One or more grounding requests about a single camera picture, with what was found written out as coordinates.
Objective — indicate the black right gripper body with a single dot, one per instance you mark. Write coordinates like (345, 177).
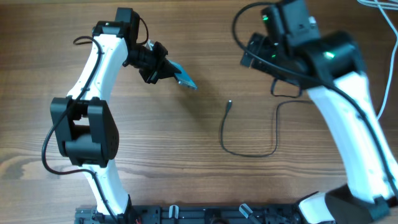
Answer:
(270, 55)

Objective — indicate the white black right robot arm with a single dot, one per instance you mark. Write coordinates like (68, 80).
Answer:
(331, 70)

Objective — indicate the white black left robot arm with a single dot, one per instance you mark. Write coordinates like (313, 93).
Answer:
(83, 125)

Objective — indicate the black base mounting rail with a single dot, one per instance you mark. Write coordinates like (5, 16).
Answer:
(174, 214)

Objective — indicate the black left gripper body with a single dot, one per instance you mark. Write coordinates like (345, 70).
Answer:
(149, 63)

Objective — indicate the blue screen smartphone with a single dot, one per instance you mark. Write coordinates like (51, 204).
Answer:
(182, 77)

